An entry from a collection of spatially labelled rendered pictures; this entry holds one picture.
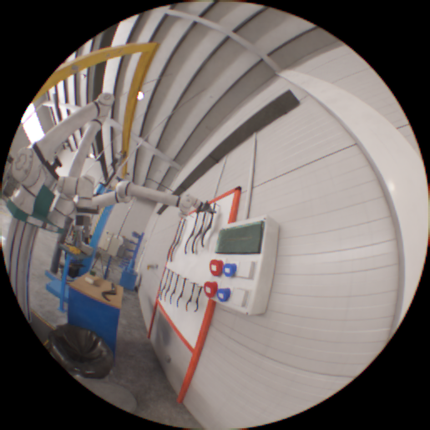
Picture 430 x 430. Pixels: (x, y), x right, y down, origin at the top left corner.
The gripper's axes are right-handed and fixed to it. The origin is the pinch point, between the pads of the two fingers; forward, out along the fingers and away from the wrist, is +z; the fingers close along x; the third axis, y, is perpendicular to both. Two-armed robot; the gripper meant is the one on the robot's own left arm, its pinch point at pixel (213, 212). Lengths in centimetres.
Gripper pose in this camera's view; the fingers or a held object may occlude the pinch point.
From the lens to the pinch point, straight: 131.6
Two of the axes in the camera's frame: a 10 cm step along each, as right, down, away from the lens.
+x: -5.9, 3.2, 7.4
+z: 7.9, 4.2, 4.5
